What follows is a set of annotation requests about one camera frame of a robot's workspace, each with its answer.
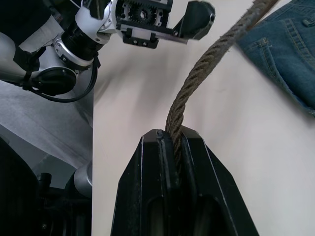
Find brown braided belt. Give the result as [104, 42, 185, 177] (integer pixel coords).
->
[166, 0, 280, 190]

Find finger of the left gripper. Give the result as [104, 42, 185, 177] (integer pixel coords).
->
[172, 0, 216, 40]

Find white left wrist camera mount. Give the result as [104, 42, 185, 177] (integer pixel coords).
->
[74, 0, 119, 45]

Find blue denim shorts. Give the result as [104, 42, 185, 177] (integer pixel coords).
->
[236, 0, 315, 118]

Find silver and black robot torso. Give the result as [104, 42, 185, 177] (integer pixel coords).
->
[0, 136, 94, 236]

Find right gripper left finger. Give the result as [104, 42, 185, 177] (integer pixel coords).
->
[110, 129, 180, 236]

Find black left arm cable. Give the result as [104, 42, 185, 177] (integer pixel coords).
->
[23, 53, 101, 103]

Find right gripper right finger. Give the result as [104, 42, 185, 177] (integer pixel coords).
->
[173, 128, 259, 236]

